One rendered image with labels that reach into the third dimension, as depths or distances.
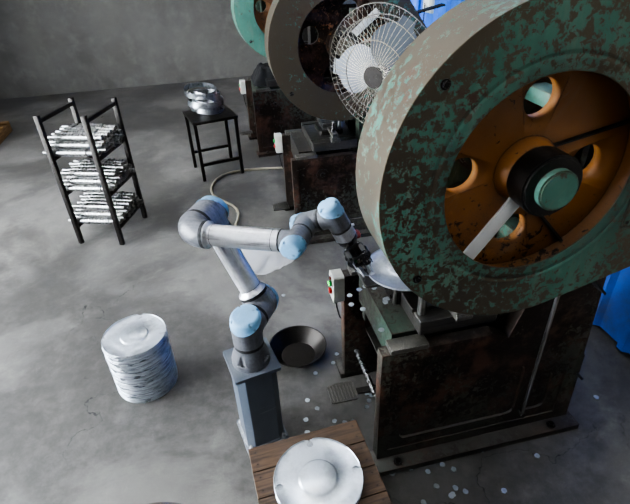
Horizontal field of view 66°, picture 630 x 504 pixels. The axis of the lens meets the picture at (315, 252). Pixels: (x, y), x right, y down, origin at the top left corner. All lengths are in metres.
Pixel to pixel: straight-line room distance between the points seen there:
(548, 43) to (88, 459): 2.23
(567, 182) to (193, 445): 1.80
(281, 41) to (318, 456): 2.02
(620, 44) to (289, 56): 1.86
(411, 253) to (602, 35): 0.60
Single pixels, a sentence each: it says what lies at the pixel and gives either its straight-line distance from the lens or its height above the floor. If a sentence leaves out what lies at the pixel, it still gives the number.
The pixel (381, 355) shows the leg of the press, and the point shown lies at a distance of 1.72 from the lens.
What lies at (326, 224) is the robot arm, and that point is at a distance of 1.57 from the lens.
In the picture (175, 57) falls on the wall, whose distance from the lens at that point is 8.12.
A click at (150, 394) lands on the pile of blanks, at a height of 0.05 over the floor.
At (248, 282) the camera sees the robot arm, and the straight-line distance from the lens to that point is 1.85.
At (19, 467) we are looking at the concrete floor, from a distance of 2.57.
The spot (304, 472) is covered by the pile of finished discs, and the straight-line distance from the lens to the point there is 1.73.
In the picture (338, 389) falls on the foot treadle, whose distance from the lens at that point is 2.21.
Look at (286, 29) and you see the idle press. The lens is 2.76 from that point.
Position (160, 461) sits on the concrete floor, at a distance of 2.32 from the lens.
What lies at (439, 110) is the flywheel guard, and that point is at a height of 1.53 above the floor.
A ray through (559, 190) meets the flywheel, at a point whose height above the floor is 1.33.
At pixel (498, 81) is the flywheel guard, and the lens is 1.11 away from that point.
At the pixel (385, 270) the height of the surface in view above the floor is 0.78.
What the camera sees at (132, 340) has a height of 0.31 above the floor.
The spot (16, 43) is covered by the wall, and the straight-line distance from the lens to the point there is 8.43.
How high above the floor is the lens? 1.84
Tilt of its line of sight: 33 degrees down
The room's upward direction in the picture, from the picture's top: 3 degrees counter-clockwise
